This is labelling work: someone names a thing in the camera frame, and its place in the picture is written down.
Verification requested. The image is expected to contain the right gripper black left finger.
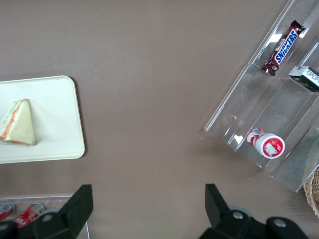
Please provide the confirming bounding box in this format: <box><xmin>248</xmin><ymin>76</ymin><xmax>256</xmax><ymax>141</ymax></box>
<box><xmin>0</xmin><ymin>184</ymin><xmax>94</xmax><ymax>239</ymax></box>

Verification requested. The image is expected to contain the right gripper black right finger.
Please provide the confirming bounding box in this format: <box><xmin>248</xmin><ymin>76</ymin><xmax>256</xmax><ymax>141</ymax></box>
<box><xmin>199</xmin><ymin>183</ymin><xmax>310</xmax><ymax>239</ymax></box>

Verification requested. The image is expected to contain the triangular sandwich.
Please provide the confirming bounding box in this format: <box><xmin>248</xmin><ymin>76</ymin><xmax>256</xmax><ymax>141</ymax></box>
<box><xmin>0</xmin><ymin>99</ymin><xmax>37</xmax><ymax>146</ymax></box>

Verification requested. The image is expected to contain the small light wicker basket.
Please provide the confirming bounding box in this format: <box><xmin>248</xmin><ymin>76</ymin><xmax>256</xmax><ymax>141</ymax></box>
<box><xmin>303</xmin><ymin>169</ymin><xmax>319</xmax><ymax>219</ymax></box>

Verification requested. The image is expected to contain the beige plastic tray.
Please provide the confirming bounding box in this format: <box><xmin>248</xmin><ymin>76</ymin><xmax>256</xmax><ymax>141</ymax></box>
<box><xmin>0</xmin><ymin>75</ymin><xmax>86</xmax><ymax>164</ymax></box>

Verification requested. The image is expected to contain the clear acrylic bottle rack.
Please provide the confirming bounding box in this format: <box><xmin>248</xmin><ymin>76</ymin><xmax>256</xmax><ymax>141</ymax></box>
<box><xmin>0</xmin><ymin>195</ymin><xmax>91</xmax><ymax>239</ymax></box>

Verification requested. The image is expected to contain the red white yogurt drink bottle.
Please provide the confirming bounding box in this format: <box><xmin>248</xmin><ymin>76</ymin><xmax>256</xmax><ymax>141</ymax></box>
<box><xmin>246</xmin><ymin>127</ymin><xmax>286</xmax><ymax>159</ymax></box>

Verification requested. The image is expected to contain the clear acrylic stepped shelf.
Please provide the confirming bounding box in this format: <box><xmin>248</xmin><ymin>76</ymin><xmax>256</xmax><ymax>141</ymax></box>
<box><xmin>203</xmin><ymin>0</ymin><xmax>319</xmax><ymax>194</ymax></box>

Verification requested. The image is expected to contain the black white snack box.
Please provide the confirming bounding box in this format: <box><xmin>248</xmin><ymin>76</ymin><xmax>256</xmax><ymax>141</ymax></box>
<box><xmin>288</xmin><ymin>66</ymin><xmax>319</xmax><ymax>93</ymax></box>

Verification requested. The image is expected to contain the Snickers chocolate bar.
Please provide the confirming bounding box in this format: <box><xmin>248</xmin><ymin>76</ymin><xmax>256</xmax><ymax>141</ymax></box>
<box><xmin>261</xmin><ymin>20</ymin><xmax>306</xmax><ymax>76</ymax></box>

